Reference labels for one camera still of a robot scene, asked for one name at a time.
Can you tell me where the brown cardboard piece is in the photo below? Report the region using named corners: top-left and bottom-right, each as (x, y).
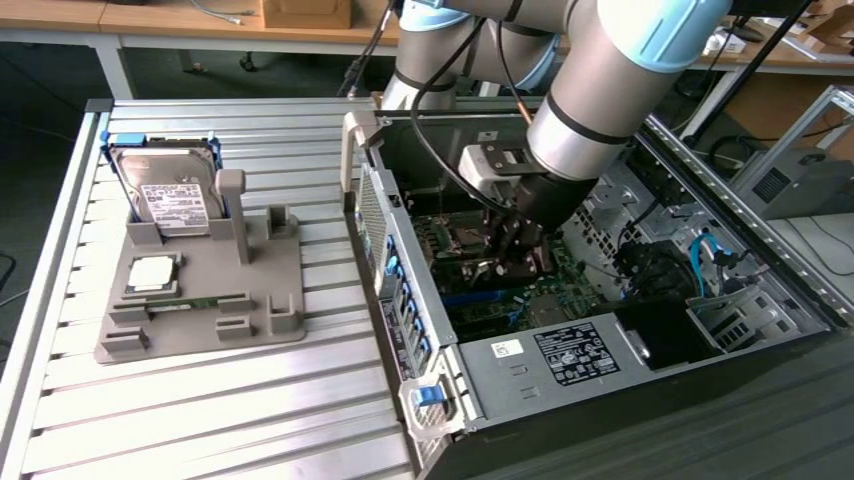
top-left (804, 4), bottom-right (854, 56)

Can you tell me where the green motherboard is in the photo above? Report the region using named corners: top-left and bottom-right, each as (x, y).
top-left (408, 197), bottom-right (606, 347)

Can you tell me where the green RAM stick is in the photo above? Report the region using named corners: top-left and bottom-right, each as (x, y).
top-left (145, 295), bottom-right (222, 312)

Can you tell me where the grey computer tower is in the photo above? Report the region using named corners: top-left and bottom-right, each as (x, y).
top-left (731, 147), bottom-right (854, 221)

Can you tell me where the grey plastic parts rack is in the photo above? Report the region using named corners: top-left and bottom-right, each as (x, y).
top-left (93, 167), bottom-right (310, 365)

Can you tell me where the white box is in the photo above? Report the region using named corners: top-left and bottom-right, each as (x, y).
top-left (704, 30), bottom-right (748, 55)

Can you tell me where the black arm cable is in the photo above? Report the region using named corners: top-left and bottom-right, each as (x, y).
top-left (337, 0), bottom-right (533, 209)

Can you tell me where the silver CPU chip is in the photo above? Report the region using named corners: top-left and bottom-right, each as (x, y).
top-left (125, 255), bottom-right (181, 294)

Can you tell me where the black monitor with stand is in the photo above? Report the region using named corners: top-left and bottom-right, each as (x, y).
top-left (731, 0), bottom-right (813, 43)

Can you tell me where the grey power supply unit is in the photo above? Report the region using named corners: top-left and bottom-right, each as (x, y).
top-left (458, 319), bottom-right (653, 422)

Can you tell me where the aluminium profile frame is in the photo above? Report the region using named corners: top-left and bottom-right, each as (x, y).
top-left (727, 83), bottom-right (854, 191)

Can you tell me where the black stand pole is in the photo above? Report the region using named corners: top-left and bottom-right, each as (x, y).
top-left (680, 0), bottom-right (820, 149)

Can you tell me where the CPU socket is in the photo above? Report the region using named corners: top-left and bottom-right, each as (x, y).
top-left (445, 214), bottom-right (500, 251)

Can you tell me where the grey disk bay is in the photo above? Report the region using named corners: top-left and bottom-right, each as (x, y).
top-left (685, 285), bottom-right (833, 357)

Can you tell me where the grey cable with plug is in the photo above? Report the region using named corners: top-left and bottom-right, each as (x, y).
top-left (189, 0), bottom-right (259, 25)

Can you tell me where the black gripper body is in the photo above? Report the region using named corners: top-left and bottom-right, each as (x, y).
top-left (505, 172), bottom-right (601, 237)

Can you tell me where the black wire bundle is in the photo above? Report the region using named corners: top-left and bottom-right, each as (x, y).
top-left (610, 238), bottom-right (700, 304)

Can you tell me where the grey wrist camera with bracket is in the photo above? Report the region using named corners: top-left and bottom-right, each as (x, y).
top-left (458, 143), bottom-right (537, 199)

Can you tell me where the blue case release latch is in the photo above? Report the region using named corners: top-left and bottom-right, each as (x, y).
top-left (410, 386), bottom-right (448, 410)

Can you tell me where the brown cardboard box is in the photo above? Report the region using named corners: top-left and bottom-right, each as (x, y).
top-left (261, 0), bottom-right (354, 30)

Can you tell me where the hard disk with blue bracket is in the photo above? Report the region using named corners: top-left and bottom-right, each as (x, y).
top-left (98, 130), bottom-right (233, 239)

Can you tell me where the wooden desk white frame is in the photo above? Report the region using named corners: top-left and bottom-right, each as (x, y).
top-left (686, 0), bottom-right (854, 144)
top-left (0, 0), bottom-right (402, 101)

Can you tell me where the light blue disk wire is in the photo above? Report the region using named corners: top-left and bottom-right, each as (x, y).
top-left (689, 230), bottom-right (729, 304)

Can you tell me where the open grey PC case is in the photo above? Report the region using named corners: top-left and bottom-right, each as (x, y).
top-left (341, 96), bottom-right (854, 480)

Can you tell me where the metal drive cage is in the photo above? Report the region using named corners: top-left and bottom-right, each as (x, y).
top-left (564, 149), bottom-right (720, 261)

